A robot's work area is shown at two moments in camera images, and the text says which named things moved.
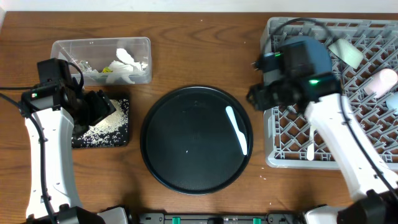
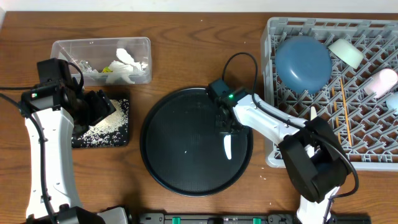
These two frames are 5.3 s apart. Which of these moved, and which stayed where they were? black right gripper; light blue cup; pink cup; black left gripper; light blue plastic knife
Moved: light blue plastic knife; black right gripper
Stayed: black left gripper; pink cup; light blue cup
